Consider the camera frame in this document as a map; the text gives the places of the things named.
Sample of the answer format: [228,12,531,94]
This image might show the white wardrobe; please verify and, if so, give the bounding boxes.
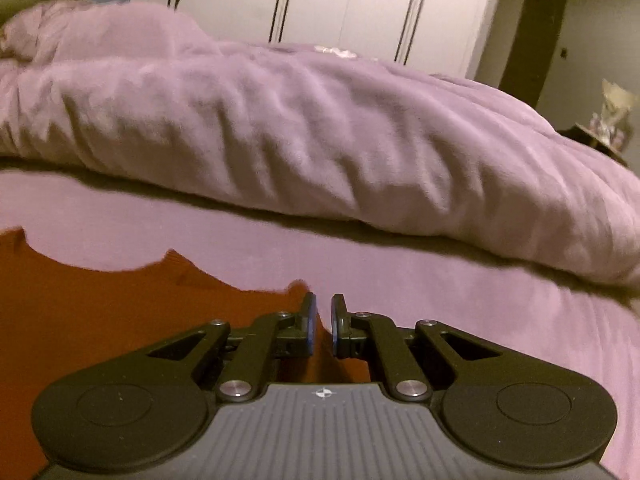
[131,0,507,82]

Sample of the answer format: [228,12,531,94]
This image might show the purple bed sheet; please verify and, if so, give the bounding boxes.
[0,170,640,480]

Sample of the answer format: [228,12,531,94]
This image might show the dark nightstand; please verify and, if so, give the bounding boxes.
[559,124,632,167]

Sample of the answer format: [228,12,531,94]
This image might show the small white cloth on duvet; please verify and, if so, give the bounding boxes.
[314,44,360,60]

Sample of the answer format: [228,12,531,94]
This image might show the brown knit button cardigan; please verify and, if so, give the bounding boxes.
[0,227,373,480]

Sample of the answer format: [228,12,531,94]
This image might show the purple crumpled duvet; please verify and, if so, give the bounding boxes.
[0,0,640,288]

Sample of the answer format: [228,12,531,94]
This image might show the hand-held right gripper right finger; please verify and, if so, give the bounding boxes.
[329,293,504,403]

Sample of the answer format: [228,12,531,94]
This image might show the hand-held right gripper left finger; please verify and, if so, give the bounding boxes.
[146,291,319,404]

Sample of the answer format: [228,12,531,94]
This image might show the pale ornaments on nightstand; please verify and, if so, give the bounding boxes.
[589,78,634,152]

